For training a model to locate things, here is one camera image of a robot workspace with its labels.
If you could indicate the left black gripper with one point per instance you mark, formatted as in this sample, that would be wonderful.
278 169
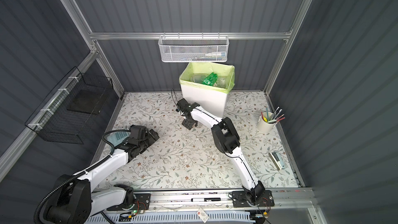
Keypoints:
151 139

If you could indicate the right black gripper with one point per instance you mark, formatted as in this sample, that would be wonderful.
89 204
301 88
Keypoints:
187 124

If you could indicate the green soda bottle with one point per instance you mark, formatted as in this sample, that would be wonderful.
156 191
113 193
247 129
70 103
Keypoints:
210 80

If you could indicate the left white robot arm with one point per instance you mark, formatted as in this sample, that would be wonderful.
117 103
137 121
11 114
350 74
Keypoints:
74 198

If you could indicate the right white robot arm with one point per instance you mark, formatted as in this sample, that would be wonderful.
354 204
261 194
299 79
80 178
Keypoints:
227 141

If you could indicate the white trash bin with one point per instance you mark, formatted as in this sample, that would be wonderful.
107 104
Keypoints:
212 99

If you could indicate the green bin liner bag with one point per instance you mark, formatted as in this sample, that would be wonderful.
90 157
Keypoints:
196 72

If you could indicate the white pencil cup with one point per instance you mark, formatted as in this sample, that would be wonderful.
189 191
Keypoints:
263 126

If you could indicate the black marker pen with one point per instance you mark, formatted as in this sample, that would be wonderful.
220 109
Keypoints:
205 199

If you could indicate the white red tag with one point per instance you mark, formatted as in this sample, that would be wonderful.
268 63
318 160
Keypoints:
203 216

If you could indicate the white wire mesh basket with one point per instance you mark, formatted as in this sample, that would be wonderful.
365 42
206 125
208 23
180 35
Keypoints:
181 50

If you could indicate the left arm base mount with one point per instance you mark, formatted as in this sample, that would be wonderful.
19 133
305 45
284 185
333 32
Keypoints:
136 202

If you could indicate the black wire basket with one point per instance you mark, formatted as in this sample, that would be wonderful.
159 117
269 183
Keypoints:
68 115

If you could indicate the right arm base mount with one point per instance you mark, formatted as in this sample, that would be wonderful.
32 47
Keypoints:
243 199

